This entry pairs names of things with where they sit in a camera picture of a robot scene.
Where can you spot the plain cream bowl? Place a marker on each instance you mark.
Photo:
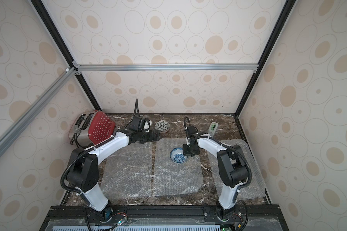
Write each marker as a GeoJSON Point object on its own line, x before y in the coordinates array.
{"type": "Point", "coordinates": [147, 124]}

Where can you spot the horizontal aluminium frame bar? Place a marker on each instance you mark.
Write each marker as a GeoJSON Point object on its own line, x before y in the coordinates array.
{"type": "Point", "coordinates": [165, 67]}

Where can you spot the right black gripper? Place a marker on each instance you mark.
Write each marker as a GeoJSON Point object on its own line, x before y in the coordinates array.
{"type": "Point", "coordinates": [186, 150]}

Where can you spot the diagonal aluminium frame bar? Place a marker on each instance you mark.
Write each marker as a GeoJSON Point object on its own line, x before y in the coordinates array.
{"type": "Point", "coordinates": [8, 138]}

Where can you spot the red silver toaster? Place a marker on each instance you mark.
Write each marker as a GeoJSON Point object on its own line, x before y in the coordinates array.
{"type": "Point", "coordinates": [91, 128]}

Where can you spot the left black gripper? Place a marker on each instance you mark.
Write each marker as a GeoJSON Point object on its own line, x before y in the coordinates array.
{"type": "Point", "coordinates": [153, 137]}

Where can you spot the blue white patterned bowl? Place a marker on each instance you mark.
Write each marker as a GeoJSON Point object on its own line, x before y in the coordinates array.
{"type": "Point", "coordinates": [177, 155]}

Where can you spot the white green small device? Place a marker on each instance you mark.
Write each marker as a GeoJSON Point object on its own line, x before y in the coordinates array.
{"type": "Point", "coordinates": [213, 128]}

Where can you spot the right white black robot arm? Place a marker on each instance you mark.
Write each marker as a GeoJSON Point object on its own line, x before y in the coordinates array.
{"type": "Point", "coordinates": [234, 170]}

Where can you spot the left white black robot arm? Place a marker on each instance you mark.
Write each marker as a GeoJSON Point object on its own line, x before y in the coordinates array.
{"type": "Point", "coordinates": [82, 173]}

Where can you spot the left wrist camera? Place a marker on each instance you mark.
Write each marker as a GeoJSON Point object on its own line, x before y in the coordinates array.
{"type": "Point", "coordinates": [137, 123]}

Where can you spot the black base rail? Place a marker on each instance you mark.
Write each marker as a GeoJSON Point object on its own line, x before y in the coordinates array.
{"type": "Point", "coordinates": [166, 218]}

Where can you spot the black white patterned bowl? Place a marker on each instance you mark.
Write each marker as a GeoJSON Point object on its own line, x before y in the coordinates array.
{"type": "Point", "coordinates": [162, 126]}

